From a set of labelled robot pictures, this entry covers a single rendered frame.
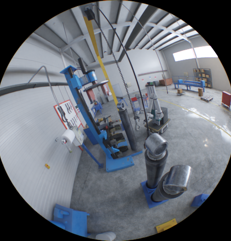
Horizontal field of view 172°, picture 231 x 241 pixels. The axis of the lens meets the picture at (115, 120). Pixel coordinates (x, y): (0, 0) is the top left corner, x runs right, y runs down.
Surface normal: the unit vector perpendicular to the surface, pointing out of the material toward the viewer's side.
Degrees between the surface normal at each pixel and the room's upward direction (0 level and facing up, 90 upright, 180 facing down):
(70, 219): 0
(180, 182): 3
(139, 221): 0
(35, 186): 90
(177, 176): 19
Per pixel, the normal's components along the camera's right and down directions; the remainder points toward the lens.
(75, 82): 0.11, 0.40
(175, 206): -0.34, -0.84
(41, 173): 0.94, -0.35
